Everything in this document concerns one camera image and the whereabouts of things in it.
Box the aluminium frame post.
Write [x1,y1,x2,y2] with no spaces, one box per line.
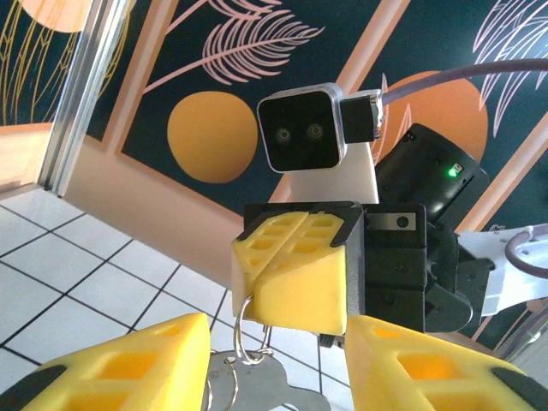
[37,0,132,199]

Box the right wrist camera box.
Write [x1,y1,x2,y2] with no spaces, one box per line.
[256,83,384,205]

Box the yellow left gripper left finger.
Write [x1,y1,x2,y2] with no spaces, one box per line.
[0,312,213,411]

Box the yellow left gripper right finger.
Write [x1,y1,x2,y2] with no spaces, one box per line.
[346,316,548,411]

